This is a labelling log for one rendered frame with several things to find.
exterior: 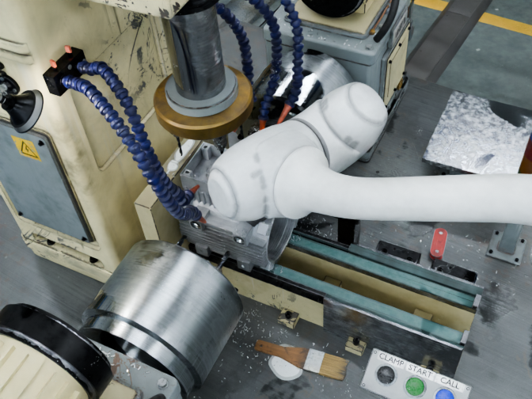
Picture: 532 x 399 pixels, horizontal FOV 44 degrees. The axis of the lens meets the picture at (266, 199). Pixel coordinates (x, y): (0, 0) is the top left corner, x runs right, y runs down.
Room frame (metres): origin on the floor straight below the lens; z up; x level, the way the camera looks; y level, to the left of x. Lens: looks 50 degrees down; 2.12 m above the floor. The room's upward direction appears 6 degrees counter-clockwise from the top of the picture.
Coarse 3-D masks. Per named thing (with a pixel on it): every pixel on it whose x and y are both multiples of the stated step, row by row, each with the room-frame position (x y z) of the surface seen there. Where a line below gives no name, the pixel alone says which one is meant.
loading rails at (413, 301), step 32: (288, 256) 0.89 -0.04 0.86; (320, 256) 0.85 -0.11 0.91; (352, 256) 0.83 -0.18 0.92; (384, 256) 0.81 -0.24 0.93; (256, 288) 0.81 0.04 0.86; (288, 288) 0.77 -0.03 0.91; (320, 288) 0.76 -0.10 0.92; (352, 288) 0.81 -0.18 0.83; (384, 288) 0.77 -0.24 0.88; (416, 288) 0.74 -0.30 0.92; (448, 288) 0.73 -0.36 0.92; (480, 288) 0.71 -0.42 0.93; (288, 320) 0.75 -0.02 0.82; (320, 320) 0.74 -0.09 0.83; (352, 320) 0.69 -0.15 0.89; (384, 320) 0.66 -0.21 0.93; (416, 320) 0.66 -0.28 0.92; (448, 320) 0.70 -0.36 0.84; (352, 352) 0.66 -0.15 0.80; (416, 352) 0.62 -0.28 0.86; (448, 352) 0.59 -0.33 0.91
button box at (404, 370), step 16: (384, 352) 0.52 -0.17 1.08; (368, 368) 0.50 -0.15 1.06; (400, 368) 0.49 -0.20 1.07; (416, 368) 0.49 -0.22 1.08; (368, 384) 0.48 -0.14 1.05; (384, 384) 0.47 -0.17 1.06; (400, 384) 0.47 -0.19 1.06; (432, 384) 0.46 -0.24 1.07; (448, 384) 0.45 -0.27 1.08; (464, 384) 0.45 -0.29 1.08
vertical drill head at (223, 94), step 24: (168, 24) 0.90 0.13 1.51; (192, 24) 0.89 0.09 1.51; (216, 24) 0.92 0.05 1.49; (168, 48) 0.91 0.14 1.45; (192, 48) 0.88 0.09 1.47; (216, 48) 0.91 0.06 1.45; (192, 72) 0.89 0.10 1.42; (216, 72) 0.90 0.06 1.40; (240, 72) 0.98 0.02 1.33; (168, 96) 0.91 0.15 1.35; (192, 96) 0.89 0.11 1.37; (216, 96) 0.89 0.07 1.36; (240, 96) 0.91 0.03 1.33; (168, 120) 0.87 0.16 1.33; (192, 120) 0.86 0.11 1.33; (216, 120) 0.85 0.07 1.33; (240, 120) 0.87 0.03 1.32; (216, 144) 0.86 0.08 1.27
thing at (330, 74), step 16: (304, 48) 1.27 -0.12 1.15; (288, 64) 1.20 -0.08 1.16; (304, 64) 1.20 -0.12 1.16; (320, 64) 1.20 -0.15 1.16; (336, 64) 1.22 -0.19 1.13; (256, 80) 1.21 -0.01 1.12; (288, 80) 1.15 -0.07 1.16; (304, 80) 1.14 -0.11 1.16; (320, 80) 1.15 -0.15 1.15; (336, 80) 1.17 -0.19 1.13; (352, 80) 1.21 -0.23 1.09; (256, 96) 1.12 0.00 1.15; (272, 96) 1.10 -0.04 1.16; (304, 96) 1.10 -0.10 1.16; (320, 96) 1.11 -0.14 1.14; (256, 112) 1.11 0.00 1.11; (272, 112) 1.09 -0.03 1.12; (288, 112) 1.08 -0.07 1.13; (240, 128) 1.14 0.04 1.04; (256, 128) 1.10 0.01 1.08
